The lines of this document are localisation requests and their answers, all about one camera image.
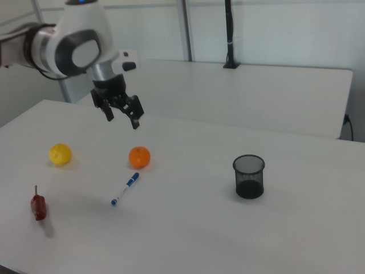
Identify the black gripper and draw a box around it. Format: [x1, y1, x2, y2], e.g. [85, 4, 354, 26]
[91, 73, 145, 130]

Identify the blue white marker pen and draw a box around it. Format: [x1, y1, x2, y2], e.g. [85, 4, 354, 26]
[111, 172, 140, 206]

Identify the black mesh pen cup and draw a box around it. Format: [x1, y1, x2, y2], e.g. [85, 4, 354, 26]
[232, 155, 266, 200]

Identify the orange mandarin fruit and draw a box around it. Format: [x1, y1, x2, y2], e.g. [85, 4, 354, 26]
[128, 146, 151, 170]

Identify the white side table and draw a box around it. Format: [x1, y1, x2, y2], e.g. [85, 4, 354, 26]
[76, 59, 354, 140]

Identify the red chili pepper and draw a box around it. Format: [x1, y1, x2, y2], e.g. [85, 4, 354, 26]
[30, 185, 48, 222]

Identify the black pole with base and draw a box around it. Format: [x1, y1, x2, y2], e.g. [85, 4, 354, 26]
[222, 0, 241, 69]

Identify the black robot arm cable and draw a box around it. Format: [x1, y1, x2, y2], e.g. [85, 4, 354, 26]
[36, 66, 89, 82]

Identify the blue plug with cable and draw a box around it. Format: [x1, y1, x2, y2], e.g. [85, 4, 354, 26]
[343, 113, 355, 141]

